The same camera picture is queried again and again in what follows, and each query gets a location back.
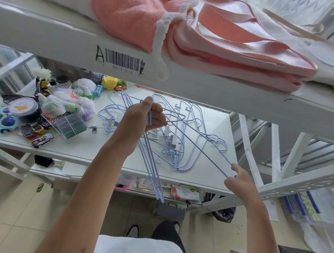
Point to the yellow plush toy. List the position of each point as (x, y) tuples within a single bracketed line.
[(108, 83)]

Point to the white metal shelf rack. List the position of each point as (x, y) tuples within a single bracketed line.
[(65, 44)]

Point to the green plastic bottle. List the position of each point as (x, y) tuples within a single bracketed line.
[(78, 92)]

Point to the yellow red toy car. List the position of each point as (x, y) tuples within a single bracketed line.
[(120, 87)]

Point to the person's left hand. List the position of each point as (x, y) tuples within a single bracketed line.
[(135, 120)]

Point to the white folded cloth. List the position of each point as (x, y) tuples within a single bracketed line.
[(292, 23)]

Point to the white fluffy flower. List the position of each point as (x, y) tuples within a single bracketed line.
[(41, 73)]

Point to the person's right hand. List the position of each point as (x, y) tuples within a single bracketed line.
[(244, 186)]

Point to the yellow black toy figure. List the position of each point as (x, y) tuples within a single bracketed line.
[(43, 86)]

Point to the person's right thumb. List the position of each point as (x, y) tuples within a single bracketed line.
[(229, 183)]

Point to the round white tin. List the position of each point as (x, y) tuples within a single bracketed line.
[(22, 106)]

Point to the printed white packet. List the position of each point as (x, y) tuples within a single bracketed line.
[(185, 192)]

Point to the person's black shoe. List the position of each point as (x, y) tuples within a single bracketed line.
[(132, 230)]

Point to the black plastic bag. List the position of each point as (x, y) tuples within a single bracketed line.
[(224, 213)]

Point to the pile of blue clip hangers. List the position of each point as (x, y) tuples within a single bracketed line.
[(220, 142)]

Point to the clear bag with white items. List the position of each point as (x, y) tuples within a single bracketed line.
[(83, 85)]

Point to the teal child sunglasses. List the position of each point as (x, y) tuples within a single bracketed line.
[(6, 121)]

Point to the black white patterned ball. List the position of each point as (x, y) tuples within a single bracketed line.
[(96, 76)]

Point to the person's right forearm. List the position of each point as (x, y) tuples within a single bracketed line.
[(261, 226)]

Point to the pack of green striped clips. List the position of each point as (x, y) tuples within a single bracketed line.
[(70, 126)]

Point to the person's black trouser leg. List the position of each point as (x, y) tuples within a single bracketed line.
[(167, 232)]

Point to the blue pencil sharpener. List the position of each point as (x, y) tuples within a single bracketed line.
[(98, 91)]

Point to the light pink folded sheet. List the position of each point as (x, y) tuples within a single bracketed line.
[(234, 54)]

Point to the silver black toy car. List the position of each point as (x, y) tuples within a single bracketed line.
[(42, 140)]

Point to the pink packet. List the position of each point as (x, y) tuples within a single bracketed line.
[(123, 186)]

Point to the grey box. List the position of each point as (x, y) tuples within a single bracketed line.
[(169, 211)]

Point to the person's left forearm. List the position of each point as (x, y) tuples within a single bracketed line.
[(91, 190)]

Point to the glass jar with black lid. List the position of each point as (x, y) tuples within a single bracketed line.
[(63, 81)]

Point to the person's white shirt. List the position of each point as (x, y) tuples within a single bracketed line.
[(138, 245)]

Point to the barcode label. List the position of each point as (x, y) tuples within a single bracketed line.
[(121, 58)]

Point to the pink towel with white trim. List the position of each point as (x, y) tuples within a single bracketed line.
[(130, 23)]

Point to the person's left thumb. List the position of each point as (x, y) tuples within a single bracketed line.
[(146, 100)]

